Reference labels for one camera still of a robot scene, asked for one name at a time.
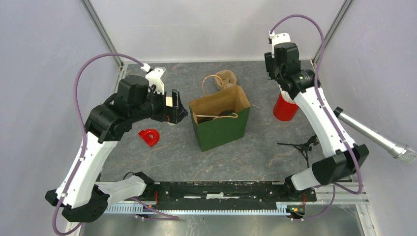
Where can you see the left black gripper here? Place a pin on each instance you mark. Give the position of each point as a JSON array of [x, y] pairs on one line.
[[172, 114]]

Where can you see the red D-shaped object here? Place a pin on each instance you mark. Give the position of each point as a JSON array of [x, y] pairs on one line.
[[150, 136]]

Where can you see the green paper bag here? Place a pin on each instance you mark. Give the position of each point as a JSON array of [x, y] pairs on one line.
[[223, 130]]

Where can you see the single black lid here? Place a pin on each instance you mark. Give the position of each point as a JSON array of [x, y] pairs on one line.
[[227, 113]]

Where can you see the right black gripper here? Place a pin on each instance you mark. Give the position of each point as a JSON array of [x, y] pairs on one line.
[[270, 62]]

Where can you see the stack of white paper cups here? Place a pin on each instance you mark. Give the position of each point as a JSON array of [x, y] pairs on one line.
[[169, 102]]

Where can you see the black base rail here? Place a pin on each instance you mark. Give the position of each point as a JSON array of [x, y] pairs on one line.
[[223, 195]]

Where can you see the silver microphone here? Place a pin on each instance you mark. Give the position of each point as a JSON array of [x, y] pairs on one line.
[[396, 149]]

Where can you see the red cup holder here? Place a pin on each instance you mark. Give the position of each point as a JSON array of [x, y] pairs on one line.
[[283, 110]]

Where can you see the stack of cardboard cup carriers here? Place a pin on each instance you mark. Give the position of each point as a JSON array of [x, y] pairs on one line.
[[225, 79]]

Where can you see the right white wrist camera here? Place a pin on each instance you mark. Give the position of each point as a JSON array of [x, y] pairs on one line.
[[278, 39]]

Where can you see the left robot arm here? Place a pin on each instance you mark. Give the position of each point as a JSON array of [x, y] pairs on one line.
[[81, 198]]

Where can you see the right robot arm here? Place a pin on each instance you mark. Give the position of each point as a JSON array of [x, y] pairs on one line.
[[343, 157]]

